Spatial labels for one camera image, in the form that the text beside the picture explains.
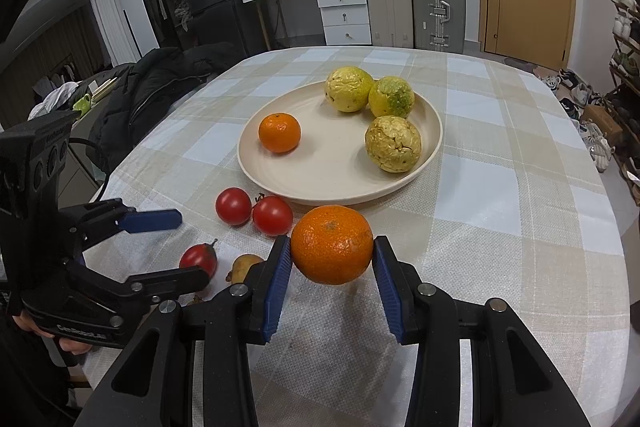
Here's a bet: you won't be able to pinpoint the wooden shoe rack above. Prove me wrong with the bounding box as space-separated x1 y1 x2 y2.
607 0 640 208

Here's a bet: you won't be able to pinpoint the wrinkled yellow passion fruit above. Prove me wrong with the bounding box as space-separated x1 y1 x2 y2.
364 116 422 173

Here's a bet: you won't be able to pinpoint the black puffer jacket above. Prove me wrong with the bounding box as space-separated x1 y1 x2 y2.
87 44 246 175

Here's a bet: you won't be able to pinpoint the person's left forearm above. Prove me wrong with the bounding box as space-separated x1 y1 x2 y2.
0 322 86 427

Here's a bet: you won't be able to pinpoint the white pleated curtain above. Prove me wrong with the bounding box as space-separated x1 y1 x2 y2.
82 0 136 68

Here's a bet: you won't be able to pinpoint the cream round plate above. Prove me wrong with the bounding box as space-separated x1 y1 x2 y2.
237 79 444 206

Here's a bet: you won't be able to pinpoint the white crumpled cloth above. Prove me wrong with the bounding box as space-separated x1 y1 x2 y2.
27 82 81 120

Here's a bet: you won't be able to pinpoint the red tomato with stem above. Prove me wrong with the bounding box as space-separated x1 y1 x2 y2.
252 194 294 237

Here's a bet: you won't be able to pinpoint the scattered sneakers pile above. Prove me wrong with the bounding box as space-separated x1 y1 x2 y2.
535 68 613 172

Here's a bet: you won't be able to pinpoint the green patched passion fruit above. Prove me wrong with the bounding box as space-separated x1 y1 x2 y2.
368 76 415 118

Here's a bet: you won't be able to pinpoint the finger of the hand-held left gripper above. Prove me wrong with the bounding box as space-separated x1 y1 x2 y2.
66 258 211 309
60 199 183 252

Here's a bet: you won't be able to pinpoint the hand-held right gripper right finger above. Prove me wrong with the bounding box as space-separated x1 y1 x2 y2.
372 234 593 427

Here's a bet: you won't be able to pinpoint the smooth yellow passion fruit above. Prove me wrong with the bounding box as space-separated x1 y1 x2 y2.
325 67 376 114

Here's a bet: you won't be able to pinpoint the beige checked tablecloth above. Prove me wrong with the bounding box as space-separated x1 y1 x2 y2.
75 46 631 427

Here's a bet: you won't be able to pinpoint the silver suitcase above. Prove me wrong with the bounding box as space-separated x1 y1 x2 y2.
411 0 467 54

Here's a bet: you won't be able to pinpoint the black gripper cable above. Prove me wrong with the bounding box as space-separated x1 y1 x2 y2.
67 137 111 208

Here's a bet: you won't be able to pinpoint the orange mandarin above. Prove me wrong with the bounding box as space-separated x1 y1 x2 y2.
258 113 302 154
290 205 374 286

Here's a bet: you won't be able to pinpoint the rows of assorted shoes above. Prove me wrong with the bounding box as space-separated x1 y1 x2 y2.
609 0 640 158

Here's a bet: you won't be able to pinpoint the person's left hand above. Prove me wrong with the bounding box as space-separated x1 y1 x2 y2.
12 313 94 356

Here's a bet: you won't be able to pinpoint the beige suitcase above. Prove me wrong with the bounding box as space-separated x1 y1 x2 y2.
361 0 415 49

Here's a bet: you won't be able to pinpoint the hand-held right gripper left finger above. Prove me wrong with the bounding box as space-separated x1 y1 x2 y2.
87 234 293 427

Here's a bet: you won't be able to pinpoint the brown cardboard box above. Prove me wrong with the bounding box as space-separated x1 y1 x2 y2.
582 106 623 138

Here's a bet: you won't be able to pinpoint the white desk with drawers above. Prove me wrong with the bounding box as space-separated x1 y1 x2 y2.
239 0 373 48

